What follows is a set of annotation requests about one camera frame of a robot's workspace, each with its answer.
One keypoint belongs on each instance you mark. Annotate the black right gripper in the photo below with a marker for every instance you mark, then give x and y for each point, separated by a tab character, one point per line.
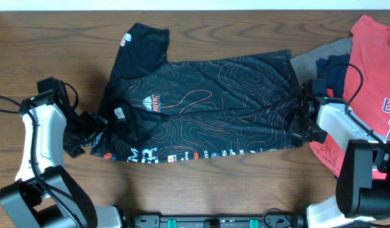
319	137

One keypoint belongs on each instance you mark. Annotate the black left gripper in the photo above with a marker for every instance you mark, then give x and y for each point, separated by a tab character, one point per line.
97	124

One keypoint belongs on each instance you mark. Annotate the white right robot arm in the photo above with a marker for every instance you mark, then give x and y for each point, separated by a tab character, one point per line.
362	192

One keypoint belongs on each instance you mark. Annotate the navy blue t-shirt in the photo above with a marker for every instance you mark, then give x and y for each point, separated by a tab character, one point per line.
333	71

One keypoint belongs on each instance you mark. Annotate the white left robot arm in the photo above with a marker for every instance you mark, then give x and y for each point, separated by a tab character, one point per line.
43	193

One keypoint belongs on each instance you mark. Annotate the black orange-patterned jersey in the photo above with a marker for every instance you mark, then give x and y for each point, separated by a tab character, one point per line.
159	111

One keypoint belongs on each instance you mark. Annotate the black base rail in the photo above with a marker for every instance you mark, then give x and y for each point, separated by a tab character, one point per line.
270	219

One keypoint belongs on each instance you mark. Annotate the red printed t-shirt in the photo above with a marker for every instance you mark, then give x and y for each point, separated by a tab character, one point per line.
371	54

